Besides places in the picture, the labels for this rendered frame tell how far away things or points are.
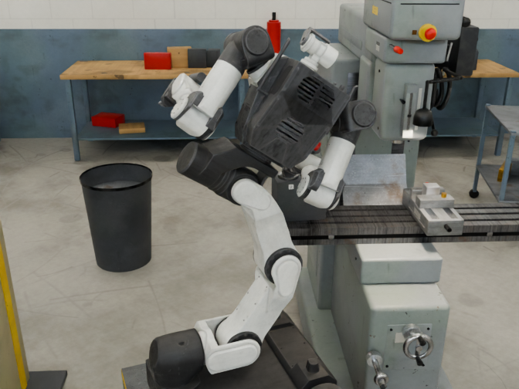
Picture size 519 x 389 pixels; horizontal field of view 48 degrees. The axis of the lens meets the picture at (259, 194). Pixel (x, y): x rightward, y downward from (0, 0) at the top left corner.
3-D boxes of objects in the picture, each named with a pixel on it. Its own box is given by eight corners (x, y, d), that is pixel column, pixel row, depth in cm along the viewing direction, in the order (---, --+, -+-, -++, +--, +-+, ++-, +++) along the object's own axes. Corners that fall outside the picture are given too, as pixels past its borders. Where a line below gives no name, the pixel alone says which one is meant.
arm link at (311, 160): (306, 177, 230) (317, 177, 219) (283, 167, 227) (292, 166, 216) (317, 151, 231) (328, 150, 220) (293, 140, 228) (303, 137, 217)
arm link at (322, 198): (316, 188, 216) (321, 219, 199) (292, 177, 213) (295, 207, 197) (331, 167, 211) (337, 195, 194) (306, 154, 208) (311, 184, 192)
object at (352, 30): (423, 70, 247) (429, 21, 239) (370, 71, 245) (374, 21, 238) (378, 41, 320) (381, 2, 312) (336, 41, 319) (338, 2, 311)
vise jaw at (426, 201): (453, 208, 252) (455, 199, 250) (419, 208, 251) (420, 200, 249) (448, 202, 258) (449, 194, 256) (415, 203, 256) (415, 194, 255)
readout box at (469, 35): (475, 76, 259) (483, 27, 251) (455, 76, 259) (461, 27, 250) (458, 67, 277) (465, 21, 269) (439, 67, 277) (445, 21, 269)
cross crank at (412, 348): (435, 366, 222) (439, 340, 218) (404, 367, 222) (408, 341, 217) (422, 339, 237) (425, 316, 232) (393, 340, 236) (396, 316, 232)
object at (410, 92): (412, 137, 234) (418, 85, 225) (401, 137, 233) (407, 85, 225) (408, 134, 237) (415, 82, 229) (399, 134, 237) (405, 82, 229)
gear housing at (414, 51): (446, 64, 223) (450, 37, 219) (383, 64, 222) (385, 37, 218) (419, 49, 254) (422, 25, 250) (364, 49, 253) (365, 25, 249)
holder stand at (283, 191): (325, 219, 257) (328, 177, 249) (276, 223, 253) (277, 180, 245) (318, 208, 268) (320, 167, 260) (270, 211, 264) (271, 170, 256)
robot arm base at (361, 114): (374, 136, 191) (379, 102, 191) (338, 129, 187) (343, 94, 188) (354, 140, 205) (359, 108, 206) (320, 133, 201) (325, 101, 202)
